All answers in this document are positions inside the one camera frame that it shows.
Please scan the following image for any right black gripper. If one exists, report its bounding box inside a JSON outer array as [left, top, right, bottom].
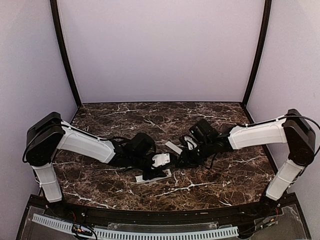
[[175, 139, 214, 169]]

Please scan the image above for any white remote control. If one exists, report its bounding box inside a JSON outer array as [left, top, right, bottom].
[[134, 168, 173, 185]]

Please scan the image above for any white battery cover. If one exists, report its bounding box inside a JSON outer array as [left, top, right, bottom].
[[165, 141, 183, 155]]

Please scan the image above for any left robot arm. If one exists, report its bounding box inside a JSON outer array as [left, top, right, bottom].
[[22, 112, 171, 218]]

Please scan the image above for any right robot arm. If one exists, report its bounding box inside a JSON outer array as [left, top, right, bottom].
[[175, 109, 320, 217]]

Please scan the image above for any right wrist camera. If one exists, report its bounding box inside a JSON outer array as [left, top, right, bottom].
[[179, 135, 198, 151]]

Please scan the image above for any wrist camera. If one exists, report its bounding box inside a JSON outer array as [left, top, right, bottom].
[[179, 135, 198, 151], [151, 153, 171, 168]]

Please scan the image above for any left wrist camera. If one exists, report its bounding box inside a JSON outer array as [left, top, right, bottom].
[[151, 153, 171, 168]]

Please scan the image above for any white slotted cable duct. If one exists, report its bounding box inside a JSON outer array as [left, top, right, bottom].
[[31, 213, 239, 240]]

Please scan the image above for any black front rail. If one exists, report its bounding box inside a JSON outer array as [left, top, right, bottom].
[[64, 203, 261, 225]]

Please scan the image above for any right black frame post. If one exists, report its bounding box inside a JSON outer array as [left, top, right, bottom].
[[241, 0, 272, 108]]

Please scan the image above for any black frame post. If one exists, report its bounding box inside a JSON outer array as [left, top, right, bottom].
[[49, 0, 82, 108], [241, 0, 272, 108]]

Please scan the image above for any left black frame post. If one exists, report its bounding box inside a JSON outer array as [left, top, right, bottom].
[[49, 0, 82, 108]]

